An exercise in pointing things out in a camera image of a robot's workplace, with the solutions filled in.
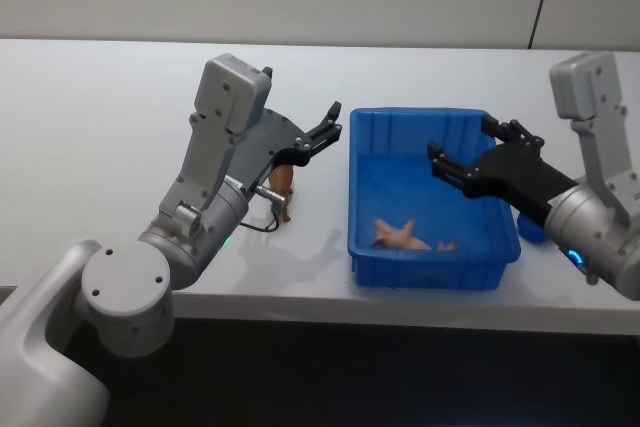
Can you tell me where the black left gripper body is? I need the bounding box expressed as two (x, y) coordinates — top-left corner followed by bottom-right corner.
(226, 108), (310, 195)

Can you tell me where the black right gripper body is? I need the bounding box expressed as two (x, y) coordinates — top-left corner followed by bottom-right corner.
(461, 143), (575, 226)

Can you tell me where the brown toy horse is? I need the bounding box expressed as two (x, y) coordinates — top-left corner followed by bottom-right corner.
(268, 163), (295, 224)

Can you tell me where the small blue toy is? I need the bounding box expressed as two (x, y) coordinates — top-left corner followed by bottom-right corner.
(516, 213), (550, 247)

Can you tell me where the blue plastic bin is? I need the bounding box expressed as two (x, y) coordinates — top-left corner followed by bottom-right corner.
(347, 106), (522, 291)

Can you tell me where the pink toy pig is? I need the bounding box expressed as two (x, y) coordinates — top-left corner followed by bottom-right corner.
(370, 218), (457, 252)

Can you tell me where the thin dark gripper cable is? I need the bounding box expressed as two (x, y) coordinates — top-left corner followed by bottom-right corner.
(241, 185), (287, 234)

